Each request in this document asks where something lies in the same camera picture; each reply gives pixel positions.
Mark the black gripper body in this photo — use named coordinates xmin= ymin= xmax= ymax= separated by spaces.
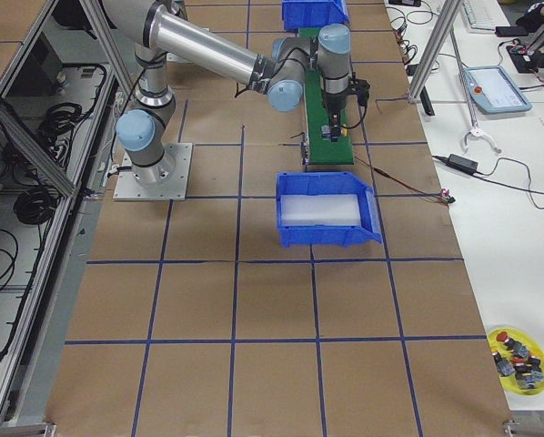
xmin=322 ymin=88 xmax=369 ymax=126

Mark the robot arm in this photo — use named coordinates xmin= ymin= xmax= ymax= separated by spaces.
xmin=101 ymin=1 xmax=369 ymax=201

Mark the yellow plate of buttons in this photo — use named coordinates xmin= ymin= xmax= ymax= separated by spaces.
xmin=487 ymin=327 xmax=544 ymax=396

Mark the green conveyor belt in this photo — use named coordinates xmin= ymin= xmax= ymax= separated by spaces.
xmin=299 ymin=24 xmax=355 ymax=167

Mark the blue bin robot right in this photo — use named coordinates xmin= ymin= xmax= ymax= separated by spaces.
xmin=276 ymin=171 xmax=382 ymax=247

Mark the blue bin robot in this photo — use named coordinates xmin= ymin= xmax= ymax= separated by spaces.
xmin=276 ymin=171 xmax=382 ymax=247
xmin=281 ymin=0 xmax=350 ymax=31

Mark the white foam in right bin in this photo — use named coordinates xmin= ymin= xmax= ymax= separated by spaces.
xmin=280 ymin=194 xmax=361 ymax=226

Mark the blue bin robot left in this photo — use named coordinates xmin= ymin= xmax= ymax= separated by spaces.
xmin=281 ymin=0 xmax=350 ymax=31

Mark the black power adapter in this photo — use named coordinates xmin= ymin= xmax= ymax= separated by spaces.
xmin=434 ymin=154 xmax=478 ymax=175

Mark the grabber reaching tool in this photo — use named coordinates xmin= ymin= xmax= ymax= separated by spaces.
xmin=448 ymin=26 xmax=501 ymax=158

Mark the teach pendant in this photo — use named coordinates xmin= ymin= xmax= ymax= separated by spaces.
xmin=463 ymin=66 xmax=532 ymax=114

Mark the red black conveyor wire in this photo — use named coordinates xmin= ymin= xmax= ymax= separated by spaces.
xmin=353 ymin=157 xmax=456 ymax=204

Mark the aluminium frame post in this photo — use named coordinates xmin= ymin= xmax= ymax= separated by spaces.
xmin=408 ymin=0 xmax=463 ymax=102

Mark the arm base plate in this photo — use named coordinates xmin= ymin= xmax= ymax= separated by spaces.
xmin=114 ymin=143 xmax=193 ymax=201

